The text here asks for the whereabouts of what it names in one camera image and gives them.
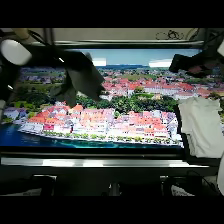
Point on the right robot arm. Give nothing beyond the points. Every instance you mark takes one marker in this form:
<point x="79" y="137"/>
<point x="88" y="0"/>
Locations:
<point x="200" y="60"/>

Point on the white garment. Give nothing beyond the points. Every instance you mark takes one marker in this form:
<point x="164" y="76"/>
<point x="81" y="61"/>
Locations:
<point x="201" y="128"/>

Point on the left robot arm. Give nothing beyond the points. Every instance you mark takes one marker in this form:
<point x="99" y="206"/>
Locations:
<point x="13" y="51"/>

